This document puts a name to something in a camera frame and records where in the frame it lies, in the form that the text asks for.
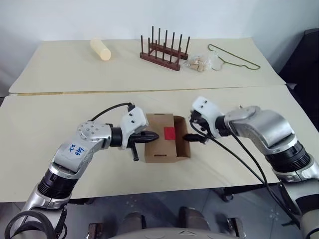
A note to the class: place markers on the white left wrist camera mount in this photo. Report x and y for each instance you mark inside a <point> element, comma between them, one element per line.
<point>134,122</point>

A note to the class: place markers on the cream cylinder roll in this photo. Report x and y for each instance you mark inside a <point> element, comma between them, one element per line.
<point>100,49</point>

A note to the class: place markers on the dark metal foot bracket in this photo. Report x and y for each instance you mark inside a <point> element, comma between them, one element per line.
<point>236,227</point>

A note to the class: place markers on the dark wooden peg rack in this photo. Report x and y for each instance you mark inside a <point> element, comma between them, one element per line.
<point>159,62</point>

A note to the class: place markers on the clear bag of wooden blocks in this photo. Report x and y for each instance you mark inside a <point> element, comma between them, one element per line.
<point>197,65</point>

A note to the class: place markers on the cream table mat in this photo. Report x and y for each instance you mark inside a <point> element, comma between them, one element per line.
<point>62,74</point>

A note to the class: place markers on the brown cardboard box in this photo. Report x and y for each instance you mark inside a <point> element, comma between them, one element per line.
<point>159,149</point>

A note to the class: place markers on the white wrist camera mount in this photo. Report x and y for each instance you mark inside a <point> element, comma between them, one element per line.
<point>134,122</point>
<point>208,114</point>

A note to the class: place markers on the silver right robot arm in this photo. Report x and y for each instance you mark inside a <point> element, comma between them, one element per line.
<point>261,124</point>

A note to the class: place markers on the red tape patch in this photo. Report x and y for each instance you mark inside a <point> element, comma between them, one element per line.
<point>169,133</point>

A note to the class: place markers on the black table caster wheel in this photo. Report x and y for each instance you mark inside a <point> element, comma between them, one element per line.
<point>228,196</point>

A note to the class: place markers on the black chair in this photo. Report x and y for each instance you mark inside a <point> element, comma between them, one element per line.
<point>304,62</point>

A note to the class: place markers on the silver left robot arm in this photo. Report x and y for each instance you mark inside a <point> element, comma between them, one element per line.
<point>94,132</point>

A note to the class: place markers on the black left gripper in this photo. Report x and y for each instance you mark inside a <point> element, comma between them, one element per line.
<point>134,140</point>

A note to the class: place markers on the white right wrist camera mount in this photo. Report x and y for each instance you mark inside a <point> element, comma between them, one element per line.
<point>208,114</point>

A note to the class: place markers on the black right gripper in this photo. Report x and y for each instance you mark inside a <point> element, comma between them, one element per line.
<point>199,125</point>

